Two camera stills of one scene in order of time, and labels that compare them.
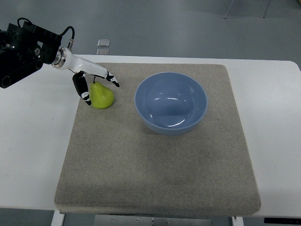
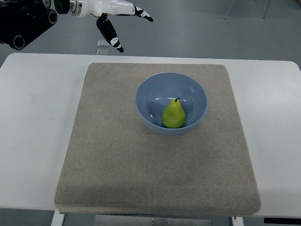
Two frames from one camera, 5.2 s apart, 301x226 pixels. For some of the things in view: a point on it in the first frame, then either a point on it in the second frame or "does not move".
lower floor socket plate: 103,52 does not move
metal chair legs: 231,4 does not move
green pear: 101,97 → 173,115
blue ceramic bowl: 170,103 does not move
